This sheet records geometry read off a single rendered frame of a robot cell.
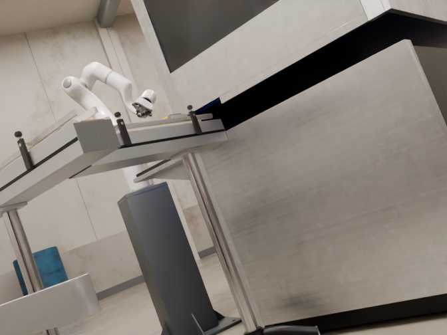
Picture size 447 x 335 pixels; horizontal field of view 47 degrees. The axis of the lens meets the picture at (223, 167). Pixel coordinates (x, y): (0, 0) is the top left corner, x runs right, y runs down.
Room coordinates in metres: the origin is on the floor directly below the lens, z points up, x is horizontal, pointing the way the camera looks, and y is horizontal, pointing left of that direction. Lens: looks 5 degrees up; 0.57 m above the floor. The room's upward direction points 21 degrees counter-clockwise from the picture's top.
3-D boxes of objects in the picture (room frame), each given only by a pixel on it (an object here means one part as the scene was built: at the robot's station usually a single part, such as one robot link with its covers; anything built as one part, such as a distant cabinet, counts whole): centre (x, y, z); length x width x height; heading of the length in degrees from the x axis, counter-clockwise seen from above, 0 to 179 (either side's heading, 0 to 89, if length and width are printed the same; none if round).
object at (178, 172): (2.39, 0.18, 0.80); 0.34 x 0.03 x 0.13; 52
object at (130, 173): (2.94, 0.49, 0.95); 0.19 x 0.19 x 0.18
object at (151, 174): (2.58, 0.02, 0.87); 0.70 x 0.48 x 0.02; 142
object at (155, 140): (1.82, 0.20, 0.92); 0.69 x 0.15 x 0.16; 142
